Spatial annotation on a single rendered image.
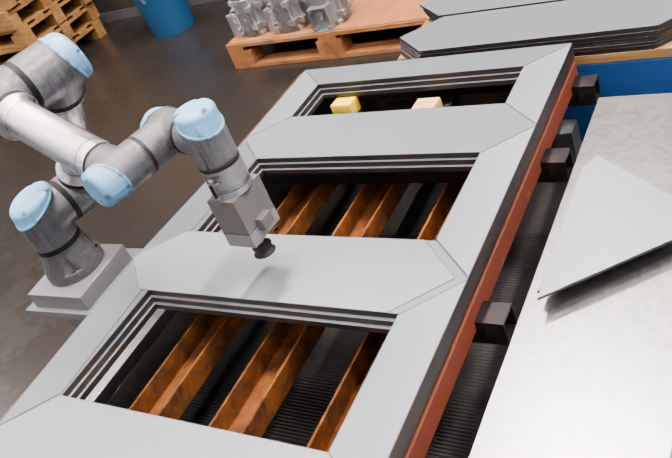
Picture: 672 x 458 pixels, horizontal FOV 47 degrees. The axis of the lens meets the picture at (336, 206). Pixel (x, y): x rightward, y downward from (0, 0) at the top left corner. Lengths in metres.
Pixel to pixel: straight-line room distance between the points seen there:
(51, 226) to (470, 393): 1.05
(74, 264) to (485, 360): 1.02
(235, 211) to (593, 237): 0.62
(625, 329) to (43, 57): 1.18
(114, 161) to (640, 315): 0.88
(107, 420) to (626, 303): 0.86
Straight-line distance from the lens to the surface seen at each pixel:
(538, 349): 1.27
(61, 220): 1.96
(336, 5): 4.37
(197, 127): 1.27
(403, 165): 1.64
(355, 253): 1.40
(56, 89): 1.65
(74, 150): 1.40
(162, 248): 1.68
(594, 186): 1.50
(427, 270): 1.31
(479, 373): 1.53
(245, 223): 1.35
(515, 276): 1.70
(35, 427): 1.46
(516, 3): 2.15
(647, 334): 1.27
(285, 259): 1.46
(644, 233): 1.38
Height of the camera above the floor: 1.68
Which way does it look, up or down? 32 degrees down
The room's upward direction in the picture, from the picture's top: 23 degrees counter-clockwise
